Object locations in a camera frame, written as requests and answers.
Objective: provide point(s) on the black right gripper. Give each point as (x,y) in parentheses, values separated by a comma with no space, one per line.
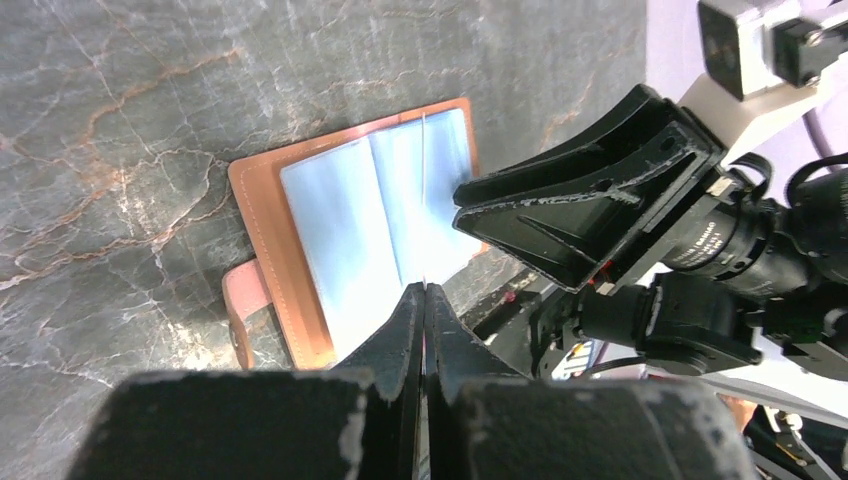
(606,206)

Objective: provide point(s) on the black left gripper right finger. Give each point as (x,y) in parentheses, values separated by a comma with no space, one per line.
(488,421)

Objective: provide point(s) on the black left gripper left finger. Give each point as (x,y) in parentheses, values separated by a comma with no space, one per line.
(357,420)

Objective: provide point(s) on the orange leather card holder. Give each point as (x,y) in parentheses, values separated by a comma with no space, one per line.
(340,224)

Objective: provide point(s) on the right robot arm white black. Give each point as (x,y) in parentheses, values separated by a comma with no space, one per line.
(753,267)

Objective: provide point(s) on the person in background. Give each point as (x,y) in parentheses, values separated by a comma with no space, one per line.
(741,409)

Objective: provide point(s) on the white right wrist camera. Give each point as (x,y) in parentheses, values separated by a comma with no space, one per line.
(767,63)

